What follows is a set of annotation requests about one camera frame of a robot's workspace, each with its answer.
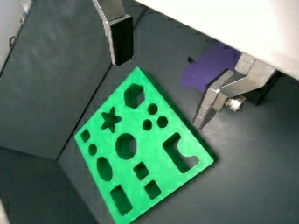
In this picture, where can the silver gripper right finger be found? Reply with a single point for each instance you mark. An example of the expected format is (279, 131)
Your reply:
(231, 88)

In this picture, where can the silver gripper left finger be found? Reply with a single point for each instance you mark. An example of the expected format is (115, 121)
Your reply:
(119, 29)

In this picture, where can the purple arch block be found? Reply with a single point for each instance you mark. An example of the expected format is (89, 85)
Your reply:
(207, 67)

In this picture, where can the green shape sorter block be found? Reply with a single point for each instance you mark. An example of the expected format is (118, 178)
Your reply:
(141, 151)

